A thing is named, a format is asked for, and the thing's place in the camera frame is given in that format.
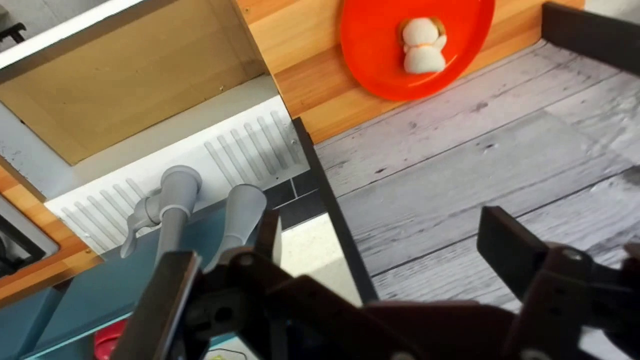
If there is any red round plate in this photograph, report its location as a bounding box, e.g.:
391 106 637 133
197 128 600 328
336 0 499 105

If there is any white sink basin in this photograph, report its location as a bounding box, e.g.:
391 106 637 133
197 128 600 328
0 0 312 257

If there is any black gas stove cooktop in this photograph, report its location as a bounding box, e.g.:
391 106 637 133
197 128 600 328
0 197 60 278

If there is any red toy radish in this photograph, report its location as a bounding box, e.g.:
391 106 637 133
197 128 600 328
93 319 128 360

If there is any black frame post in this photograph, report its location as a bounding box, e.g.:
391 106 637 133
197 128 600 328
291 117 381 307
540 0 640 77

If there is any grey wood backdrop panel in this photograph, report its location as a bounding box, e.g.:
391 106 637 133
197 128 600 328
312 39 640 360

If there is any grey tap faucet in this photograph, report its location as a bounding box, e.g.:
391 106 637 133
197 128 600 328
119 164 271 273

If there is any white toy food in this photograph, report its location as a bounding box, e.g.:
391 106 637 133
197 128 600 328
398 17 450 77

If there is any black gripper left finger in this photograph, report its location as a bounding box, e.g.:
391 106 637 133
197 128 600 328
109 209 287 360

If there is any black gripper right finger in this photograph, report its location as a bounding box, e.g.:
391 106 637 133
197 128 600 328
476 204 640 360

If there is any teal planter box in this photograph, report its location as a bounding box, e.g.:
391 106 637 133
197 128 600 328
0 199 282 360

